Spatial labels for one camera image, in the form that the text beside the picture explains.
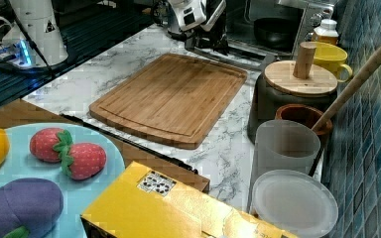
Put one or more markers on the dark jar with wooden lid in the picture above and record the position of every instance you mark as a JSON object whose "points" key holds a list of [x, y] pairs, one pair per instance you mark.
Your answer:
{"points": [[277, 86]]}

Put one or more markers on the bottle with white cap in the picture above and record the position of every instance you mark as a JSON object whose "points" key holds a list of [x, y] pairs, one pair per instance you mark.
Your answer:
{"points": [[326, 32]]}

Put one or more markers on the purple toy eggplant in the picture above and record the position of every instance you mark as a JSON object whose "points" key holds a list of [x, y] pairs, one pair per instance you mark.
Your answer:
{"points": [[29, 207]]}

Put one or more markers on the yellow mug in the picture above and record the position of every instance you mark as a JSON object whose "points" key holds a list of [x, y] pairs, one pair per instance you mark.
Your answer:
{"points": [[333, 59]]}

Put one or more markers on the toy strawberry lower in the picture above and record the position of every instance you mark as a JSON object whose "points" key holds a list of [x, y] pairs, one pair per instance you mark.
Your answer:
{"points": [[47, 144]]}

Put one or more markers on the toy strawberry upper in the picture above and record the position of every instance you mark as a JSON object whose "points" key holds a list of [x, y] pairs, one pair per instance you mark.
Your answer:
{"points": [[83, 160]]}

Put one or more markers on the frosted plastic cup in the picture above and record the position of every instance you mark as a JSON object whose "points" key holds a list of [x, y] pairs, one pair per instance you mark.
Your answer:
{"points": [[283, 145]]}

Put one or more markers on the black pan inside oven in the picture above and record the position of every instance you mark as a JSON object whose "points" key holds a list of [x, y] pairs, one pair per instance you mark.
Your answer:
{"points": [[275, 33]]}

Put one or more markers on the lidded frosted plastic container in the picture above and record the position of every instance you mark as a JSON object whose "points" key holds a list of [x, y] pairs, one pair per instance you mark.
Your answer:
{"points": [[294, 202]]}

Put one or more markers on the toy strawberry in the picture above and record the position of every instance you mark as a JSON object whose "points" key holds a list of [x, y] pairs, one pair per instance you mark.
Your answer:
{"points": [[83, 160], [47, 144]]}

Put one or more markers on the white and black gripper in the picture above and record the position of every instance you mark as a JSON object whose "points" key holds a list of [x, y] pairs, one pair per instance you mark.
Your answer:
{"points": [[206, 18]]}

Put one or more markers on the brown utensil cup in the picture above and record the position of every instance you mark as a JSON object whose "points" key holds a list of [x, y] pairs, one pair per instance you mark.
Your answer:
{"points": [[305, 115]]}

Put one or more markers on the light blue plate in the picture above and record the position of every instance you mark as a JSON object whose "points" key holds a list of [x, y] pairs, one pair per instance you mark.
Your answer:
{"points": [[77, 194]]}

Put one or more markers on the yellow cereal box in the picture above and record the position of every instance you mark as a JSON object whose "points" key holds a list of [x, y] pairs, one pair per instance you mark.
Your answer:
{"points": [[143, 203]]}

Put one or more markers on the bamboo cutting board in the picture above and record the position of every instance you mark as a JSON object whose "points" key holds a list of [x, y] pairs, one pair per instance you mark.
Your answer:
{"points": [[175, 100]]}

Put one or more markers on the stainless steel toaster oven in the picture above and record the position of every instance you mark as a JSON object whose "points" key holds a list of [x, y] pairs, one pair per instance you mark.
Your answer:
{"points": [[252, 32]]}

